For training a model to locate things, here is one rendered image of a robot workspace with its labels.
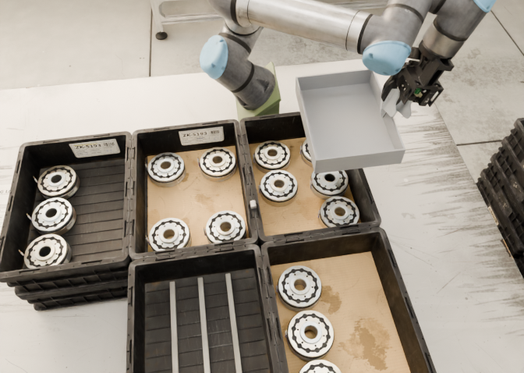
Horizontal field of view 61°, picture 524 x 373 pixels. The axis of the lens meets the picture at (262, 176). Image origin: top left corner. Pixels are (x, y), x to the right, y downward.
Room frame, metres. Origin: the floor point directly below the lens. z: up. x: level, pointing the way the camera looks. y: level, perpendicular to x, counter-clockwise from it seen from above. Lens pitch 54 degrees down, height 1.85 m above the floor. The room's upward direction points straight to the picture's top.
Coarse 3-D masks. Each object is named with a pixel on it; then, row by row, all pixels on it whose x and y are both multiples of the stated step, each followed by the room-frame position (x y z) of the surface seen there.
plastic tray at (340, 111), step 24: (360, 72) 0.87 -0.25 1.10; (312, 96) 0.83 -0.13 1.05; (336, 96) 0.83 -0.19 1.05; (360, 96) 0.83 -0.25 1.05; (312, 120) 0.75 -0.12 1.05; (336, 120) 0.75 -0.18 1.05; (360, 120) 0.75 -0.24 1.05; (384, 120) 0.74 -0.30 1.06; (312, 144) 0.63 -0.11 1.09; (336, 144) 0.67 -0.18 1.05; (360, 144) 0.67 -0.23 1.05; (384, 144) 0.67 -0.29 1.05; (336, 168) 0.60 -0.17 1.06; (360, 168) 0.60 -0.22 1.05
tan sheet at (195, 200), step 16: (192, 160) 0.80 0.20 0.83; (192, 176) 0.74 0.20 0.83; (160, 192) 0.68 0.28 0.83; (176, 192) 0.68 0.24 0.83; (192, 192) 0.68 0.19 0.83; (208, 192) 0.68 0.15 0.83; (224, 192) 0.68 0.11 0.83; (240, 192) 0.68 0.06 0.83; (160, 208) 0.63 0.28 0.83; (176, 208) 0.63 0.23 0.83; (192, 208) 0.63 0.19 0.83; (208, 208) 0.63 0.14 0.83; (224, 208) 0.63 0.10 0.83; (240, 208) 0.63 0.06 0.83; (192, 224) 0.58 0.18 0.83; (192, 240) 0.53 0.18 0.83
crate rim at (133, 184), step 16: (160, 128) 0.83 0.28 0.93; (176, 128) 0.83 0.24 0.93; (192, 128) 0.84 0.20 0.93; (240, 144) 0.77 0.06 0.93; (240, 160) 0.72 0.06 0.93; (256, 224) 0.52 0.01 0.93; (240, 240) 0.48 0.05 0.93; (256, 240) 0.48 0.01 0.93; (144, 256) 0.44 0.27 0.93; (160, 256) 0.44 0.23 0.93
